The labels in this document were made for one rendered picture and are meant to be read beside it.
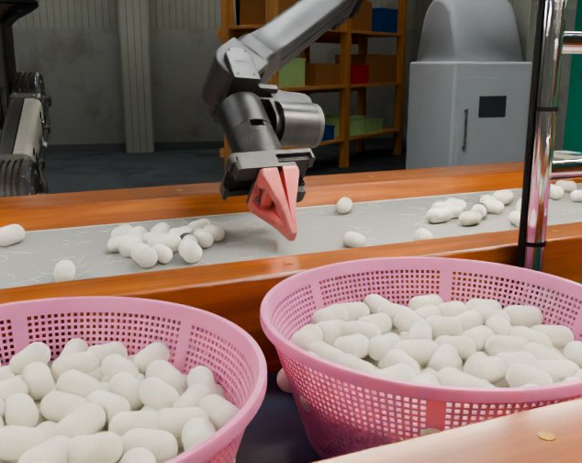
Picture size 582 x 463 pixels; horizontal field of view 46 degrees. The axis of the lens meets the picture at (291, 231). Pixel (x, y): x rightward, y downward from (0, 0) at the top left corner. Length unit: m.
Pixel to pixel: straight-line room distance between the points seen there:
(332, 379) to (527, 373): 0.14
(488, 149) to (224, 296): 4.48
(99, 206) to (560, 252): 0.56
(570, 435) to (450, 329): 0.21
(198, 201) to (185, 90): 6.92
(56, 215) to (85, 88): 6.98
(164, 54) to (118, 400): 7.46
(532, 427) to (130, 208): 0.66
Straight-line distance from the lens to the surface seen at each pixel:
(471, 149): 4.93
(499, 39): 5.12
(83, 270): 0.72
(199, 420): 0.41
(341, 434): 0.46
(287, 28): 1.00
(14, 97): 1.34
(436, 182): 1.12
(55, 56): 7.91
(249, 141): 0.80
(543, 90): 0.69
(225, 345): 0.47
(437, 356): 0.50
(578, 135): 1.44
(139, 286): 0.58
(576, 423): 0.39
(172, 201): 0.94
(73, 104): 7.90
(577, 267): 0.79
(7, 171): 1.13
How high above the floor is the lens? 0.94
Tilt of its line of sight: 14 degrees down
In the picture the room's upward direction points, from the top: straight up
